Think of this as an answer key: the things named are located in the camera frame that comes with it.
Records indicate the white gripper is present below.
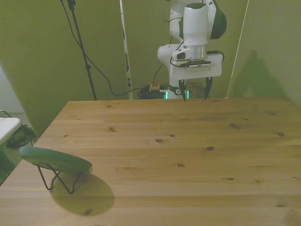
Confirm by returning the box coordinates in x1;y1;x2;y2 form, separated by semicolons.
169;53;223;103

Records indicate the green round plate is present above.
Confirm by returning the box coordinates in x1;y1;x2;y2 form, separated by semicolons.
19;146;93;175

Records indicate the white vertical pole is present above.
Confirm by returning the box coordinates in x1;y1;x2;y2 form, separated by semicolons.
119;0;134;100

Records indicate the dark green bag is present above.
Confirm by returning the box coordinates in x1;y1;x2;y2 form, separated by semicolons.
5;124;38;149

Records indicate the white side table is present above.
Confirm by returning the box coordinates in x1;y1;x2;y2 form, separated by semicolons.
0;110;22;145

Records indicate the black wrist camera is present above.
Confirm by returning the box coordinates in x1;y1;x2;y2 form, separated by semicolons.
180;60;212;68

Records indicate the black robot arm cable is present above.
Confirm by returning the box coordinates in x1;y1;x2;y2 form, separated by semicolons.
153;61;166;91

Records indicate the power strip with cables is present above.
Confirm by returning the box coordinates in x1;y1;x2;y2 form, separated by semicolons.
137;80;168;100

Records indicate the white hanging cord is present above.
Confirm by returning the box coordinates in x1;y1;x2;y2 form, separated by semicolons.
224;0;250;99

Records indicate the black tripod cable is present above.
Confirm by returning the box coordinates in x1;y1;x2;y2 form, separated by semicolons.
60;0;142;97

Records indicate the black camera tripod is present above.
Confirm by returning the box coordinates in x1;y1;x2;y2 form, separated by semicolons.
60;0;98;101

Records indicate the black wire plate stand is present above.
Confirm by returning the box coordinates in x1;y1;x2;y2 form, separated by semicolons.
37;164;83;195

